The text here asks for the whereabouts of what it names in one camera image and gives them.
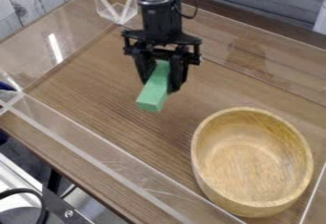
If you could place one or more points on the clear acrylic left wall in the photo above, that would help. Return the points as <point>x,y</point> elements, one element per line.
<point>42,45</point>

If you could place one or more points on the clear acrylic corner bracket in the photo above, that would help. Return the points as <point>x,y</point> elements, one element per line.
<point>116,12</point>

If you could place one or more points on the clear acrylic back wall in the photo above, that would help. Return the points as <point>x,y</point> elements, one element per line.
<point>282,62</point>

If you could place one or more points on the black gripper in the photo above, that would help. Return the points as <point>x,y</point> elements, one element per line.
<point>161,39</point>

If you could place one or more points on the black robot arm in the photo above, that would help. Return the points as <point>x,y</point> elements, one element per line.
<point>160,40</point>

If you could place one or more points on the clear acrylic front wall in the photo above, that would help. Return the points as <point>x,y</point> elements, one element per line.
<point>137,191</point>

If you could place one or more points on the black table leg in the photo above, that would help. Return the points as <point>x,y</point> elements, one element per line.
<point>53,181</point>

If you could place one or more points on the blue object at left edge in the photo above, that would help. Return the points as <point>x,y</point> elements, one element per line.
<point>5,87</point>

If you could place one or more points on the light wooden bowl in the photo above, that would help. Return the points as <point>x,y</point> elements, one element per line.
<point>251,161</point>

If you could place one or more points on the green rectangular block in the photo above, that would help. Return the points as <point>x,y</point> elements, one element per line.
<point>155,90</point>

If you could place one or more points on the grey metal bracket with screw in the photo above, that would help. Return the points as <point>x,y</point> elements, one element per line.
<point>57,207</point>

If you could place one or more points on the clear acrylic wall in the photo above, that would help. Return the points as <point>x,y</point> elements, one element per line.
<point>282,62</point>
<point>42,45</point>
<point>137,191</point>

